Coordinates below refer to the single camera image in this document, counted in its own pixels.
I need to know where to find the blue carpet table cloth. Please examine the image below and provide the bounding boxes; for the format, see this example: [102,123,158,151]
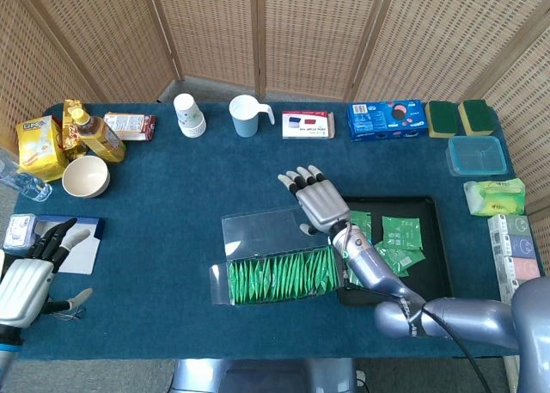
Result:
[12,101,550,362]

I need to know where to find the thin wire eyeglasses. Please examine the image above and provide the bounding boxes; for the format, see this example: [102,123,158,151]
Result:
[46,300,87,324]

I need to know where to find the clear plastic box with packets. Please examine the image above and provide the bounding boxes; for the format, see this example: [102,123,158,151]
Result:
[209,206,349,307]

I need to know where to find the open blue white box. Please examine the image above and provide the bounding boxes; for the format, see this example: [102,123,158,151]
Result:
[33,214,106,276]

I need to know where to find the beige bowl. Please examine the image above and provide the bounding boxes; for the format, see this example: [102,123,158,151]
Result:
[61,155,111,200]

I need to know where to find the green wet wipes pack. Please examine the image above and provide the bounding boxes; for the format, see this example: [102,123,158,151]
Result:
[462,177,527,218]

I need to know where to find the pastel tissue multipack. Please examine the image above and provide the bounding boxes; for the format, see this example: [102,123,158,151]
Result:
[487,214,545,306]

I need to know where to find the yellow snack packet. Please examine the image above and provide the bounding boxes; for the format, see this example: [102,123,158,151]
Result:
[62,99,89,160]

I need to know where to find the white box red blue print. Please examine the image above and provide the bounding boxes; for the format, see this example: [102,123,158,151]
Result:
[281,110,336,141]

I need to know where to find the woven rattan screen panel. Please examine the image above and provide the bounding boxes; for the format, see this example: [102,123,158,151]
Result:
[466,18,550,216]
[16,0,181,106]
[354,0,550,106]
[0,0,107,153]
[145,0,263,97]
[256,0,390,101]

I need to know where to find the yellow snack box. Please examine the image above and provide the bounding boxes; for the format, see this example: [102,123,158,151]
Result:
[15,115,70,183]

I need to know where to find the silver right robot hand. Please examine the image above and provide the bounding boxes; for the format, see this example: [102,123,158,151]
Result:
[278,164,351,236]

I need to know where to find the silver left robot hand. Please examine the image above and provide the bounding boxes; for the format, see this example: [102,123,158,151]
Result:
[0,218,95,329]

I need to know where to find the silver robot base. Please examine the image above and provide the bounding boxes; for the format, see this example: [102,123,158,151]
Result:
[169,358,366,393]

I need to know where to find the stack of white paper cups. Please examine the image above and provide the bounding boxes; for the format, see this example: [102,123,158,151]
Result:
[173,93,208,139]

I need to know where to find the clear water bottle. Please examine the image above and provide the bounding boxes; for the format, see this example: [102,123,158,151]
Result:
[0,147,53,203]

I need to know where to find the clear container blue lid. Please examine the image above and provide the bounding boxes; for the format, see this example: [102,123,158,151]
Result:
[444,135,508,178]

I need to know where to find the brown white biscuit pack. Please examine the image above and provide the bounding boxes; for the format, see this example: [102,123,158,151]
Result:
[102,112,158,143]

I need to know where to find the light blue handled mug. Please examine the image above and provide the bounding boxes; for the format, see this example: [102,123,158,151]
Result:
[228,94,276,138]

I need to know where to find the green yellow sponge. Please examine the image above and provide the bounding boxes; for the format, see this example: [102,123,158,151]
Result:
[425,100,461,139]
[457,99,498,137]

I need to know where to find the yellow drink bottle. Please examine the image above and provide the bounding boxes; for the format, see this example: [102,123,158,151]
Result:
[70,107,128,165]

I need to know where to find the small white blue tin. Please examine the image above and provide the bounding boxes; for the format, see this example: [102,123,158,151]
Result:
[3,213,39,251]

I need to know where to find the black plastic tray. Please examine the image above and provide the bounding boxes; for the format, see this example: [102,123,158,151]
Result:
[330,194,455,307]

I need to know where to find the blue cookie box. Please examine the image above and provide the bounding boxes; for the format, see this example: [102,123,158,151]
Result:
[345,99,430,144]

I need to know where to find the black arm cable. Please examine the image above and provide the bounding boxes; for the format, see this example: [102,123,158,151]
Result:
[341,223,491,393]

